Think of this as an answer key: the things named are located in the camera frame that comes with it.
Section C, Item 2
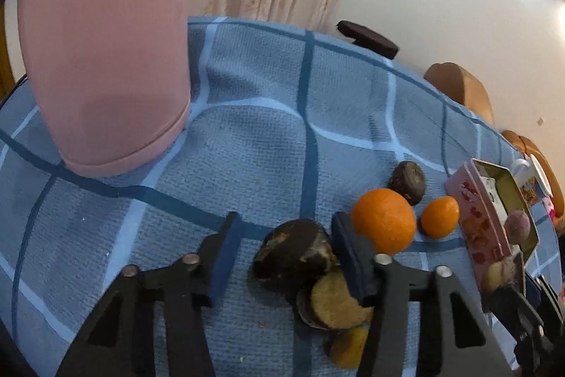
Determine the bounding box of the dark rotten cut fruit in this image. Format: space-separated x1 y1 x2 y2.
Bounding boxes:
252 219 338 293

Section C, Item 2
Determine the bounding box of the cut fruit half tan flesh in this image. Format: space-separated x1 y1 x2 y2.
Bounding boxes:
296 266 375 331

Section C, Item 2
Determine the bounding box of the brown leather sofa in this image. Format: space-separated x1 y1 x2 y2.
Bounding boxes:
502 130 565 230

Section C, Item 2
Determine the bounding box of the purple round fruit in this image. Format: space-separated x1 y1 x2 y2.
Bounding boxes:
503 211 531 246

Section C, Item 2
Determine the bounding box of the blue plaid cloth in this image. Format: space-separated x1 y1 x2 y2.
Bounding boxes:
0 16 561 377

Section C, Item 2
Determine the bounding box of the white lidded printed mug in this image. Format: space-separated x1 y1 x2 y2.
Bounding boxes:
510 154 553 205

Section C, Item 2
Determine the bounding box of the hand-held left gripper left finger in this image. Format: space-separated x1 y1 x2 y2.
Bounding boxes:
55 211 242 377

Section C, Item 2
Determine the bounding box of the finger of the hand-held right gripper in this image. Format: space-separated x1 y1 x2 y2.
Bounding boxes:
486 283 548 377
523 253 565 377

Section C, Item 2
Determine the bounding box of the yellow fruit piece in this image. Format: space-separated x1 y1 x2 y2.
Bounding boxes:
329 326 369 370

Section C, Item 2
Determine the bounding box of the pink tin box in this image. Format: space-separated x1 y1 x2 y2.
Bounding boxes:
445 158 541 313

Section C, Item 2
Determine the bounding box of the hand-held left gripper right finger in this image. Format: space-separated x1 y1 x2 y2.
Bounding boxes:
331 211 515 377

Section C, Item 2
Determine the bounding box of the pink cylindrical container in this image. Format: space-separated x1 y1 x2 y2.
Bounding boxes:
18 0 192 178

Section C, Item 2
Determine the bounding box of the dark wrinkled passion fruit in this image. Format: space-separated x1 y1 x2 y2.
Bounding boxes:
387 160 427 206

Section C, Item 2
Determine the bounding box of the small orange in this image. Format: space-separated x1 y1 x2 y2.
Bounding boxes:
420 196 460 239

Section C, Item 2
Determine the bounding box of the large orange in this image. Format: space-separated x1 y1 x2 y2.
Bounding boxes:
351 188 417 255

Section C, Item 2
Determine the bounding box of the dark round stool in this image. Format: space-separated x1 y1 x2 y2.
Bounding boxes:
336 20 400 60

